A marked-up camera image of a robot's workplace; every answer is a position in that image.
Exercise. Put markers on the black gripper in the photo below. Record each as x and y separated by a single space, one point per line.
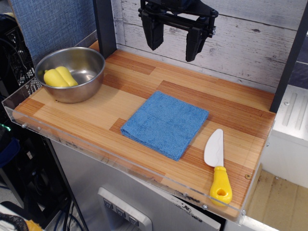
150 12

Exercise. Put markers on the yellow handled white knife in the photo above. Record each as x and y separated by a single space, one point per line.
220 191

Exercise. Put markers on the black frame post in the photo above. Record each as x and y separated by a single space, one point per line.
105 27
291 60

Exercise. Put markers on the silver toy dispenser panel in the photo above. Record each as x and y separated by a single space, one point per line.
120 215

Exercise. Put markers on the blue folded towel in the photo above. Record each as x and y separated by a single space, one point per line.
165 124

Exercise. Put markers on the clear acrylic table guard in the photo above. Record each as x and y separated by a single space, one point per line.
93 153

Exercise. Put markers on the black plastic crate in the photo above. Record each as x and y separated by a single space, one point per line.
16 66

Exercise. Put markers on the yellow toy bell pepper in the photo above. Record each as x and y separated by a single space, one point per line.
59 77

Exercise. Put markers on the right black frame post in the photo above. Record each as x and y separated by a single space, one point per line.
291 60

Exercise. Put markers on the stainless steel bowl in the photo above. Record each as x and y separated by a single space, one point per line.
85 65

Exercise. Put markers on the left black frame post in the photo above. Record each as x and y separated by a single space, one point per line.
105 27

